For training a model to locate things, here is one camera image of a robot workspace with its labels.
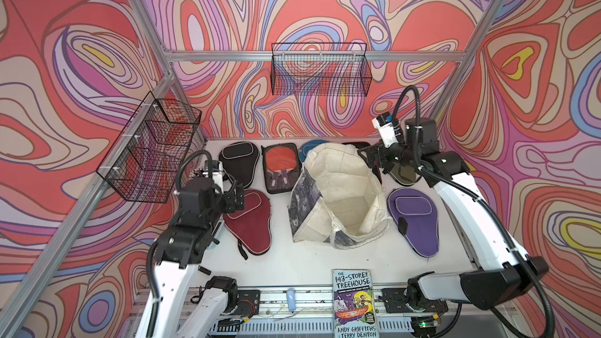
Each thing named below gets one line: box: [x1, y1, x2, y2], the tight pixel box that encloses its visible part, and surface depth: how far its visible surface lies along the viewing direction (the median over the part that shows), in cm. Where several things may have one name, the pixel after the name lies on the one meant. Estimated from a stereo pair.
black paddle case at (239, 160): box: [219, 140, 260, 189], surface depth 109 cm
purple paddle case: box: [386, 187, 440, 258], surface depth 90 cm
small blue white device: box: [286, 287, 296, 313], surface depth 73 cm
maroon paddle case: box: [222, 189, 272, 256], surface depth 89 cm
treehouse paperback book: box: [331, 268, 379, 338], surface depth 72 cm
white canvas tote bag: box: [287, 142, 392, 250], surface depth 85 cm
